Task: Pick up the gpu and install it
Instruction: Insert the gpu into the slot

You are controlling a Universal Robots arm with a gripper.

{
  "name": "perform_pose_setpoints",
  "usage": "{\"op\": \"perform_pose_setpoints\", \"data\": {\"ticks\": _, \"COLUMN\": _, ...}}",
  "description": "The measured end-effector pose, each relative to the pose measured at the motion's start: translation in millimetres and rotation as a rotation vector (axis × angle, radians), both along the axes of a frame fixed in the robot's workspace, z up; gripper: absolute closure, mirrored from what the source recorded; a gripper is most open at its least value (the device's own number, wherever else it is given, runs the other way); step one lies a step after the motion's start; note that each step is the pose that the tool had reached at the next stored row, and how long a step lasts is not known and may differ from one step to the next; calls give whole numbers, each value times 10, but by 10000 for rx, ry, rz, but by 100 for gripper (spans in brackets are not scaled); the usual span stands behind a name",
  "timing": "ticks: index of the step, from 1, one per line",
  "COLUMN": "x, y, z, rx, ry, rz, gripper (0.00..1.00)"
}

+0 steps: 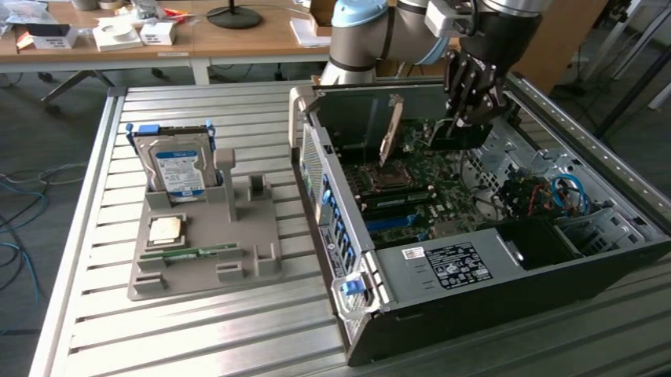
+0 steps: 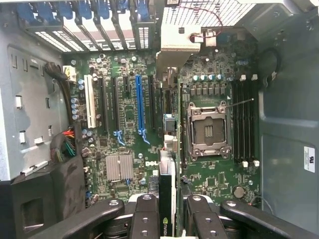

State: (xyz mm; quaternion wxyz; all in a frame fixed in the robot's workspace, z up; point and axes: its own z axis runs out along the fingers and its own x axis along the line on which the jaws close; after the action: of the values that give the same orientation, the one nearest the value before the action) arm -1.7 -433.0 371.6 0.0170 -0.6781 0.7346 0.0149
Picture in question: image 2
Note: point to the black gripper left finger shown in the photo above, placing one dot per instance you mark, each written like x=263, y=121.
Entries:
x=145, y=219

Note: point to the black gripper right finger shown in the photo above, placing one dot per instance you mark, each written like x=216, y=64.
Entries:
x=204, y=221

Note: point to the round coin battery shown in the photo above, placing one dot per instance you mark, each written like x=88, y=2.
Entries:
x=239, y=192

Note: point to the silver chipset heatsink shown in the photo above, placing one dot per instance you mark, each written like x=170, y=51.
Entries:
x=119, y=167

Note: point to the metal CPU socket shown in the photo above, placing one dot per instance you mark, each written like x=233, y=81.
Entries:
x=208, y=129

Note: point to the black plastic box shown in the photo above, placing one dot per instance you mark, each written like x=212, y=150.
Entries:
x=49, y=194

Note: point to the green motherboard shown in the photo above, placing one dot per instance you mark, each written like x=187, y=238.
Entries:
x=129, y=112

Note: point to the RAM slot white clips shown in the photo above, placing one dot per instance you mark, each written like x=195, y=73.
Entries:
x=253, y=119
x=241, y=119

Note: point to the blue expansion slot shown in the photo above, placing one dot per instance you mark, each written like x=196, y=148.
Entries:
x=139, y=104

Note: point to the black slot with blue latch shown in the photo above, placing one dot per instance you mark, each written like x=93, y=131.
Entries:
x=115, y=104

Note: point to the thin socket locking lever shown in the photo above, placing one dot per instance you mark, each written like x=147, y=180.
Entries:
x=239, y=103

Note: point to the white expansion slot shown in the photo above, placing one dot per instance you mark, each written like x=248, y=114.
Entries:
x=90, y=102

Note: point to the short black expansion slot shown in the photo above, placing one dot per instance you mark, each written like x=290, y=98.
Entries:
x=125, y=83

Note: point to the black open PC case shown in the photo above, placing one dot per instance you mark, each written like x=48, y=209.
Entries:
x=286, y=99

